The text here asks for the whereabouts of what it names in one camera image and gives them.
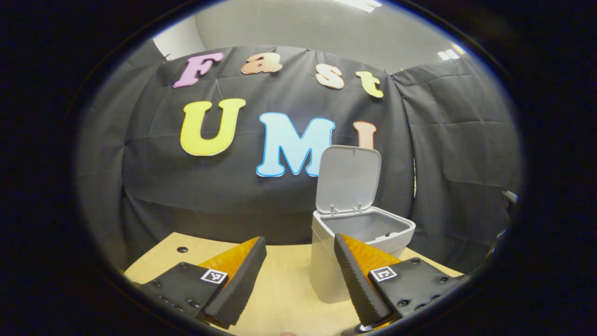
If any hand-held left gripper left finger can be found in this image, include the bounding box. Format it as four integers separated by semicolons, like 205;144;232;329
133;236;268;329

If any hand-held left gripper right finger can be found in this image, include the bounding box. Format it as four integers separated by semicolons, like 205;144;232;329
333;232;467;329

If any white desktop garbage bin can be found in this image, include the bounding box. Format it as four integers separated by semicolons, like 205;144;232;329
309;145;417;304

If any wooden desktop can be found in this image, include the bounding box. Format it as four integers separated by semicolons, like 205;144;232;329
124;232;465;336

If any black backdrop cloth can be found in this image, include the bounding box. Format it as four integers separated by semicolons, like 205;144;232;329
77;40;523;276

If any small ceiling light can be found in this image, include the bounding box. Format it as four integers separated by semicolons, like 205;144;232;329
437;44;467;60

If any long ceiling light panel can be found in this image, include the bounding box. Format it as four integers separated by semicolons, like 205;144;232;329
333;0;383;12

